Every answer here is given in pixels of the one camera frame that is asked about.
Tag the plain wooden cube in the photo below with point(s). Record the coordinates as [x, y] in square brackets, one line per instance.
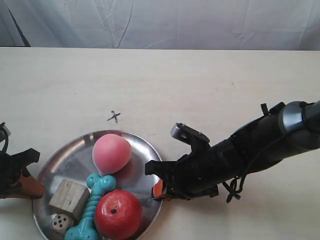
[70, 198]

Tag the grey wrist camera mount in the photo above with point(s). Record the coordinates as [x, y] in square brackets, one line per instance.
[184, 133]

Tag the white backdrop cloth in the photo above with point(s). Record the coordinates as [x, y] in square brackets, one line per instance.
[162, 24]

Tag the red apple toy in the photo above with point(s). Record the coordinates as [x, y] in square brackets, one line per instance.
[118, 215]

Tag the pink peach toy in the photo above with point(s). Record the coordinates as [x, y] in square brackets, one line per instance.
[111, 153]

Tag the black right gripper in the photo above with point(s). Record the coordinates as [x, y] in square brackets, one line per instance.
[196, 175]

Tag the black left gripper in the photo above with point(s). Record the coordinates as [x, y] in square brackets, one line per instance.
[15, 179]

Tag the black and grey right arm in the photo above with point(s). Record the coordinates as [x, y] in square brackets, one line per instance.
[283, 131]

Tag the turquoise bone toy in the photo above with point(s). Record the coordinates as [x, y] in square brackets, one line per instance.
[86, 229]

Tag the small wooden die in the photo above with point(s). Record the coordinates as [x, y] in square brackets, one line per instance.
[61, 223]

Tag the round metal plate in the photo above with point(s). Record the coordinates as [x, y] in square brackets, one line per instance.
[74, 162]

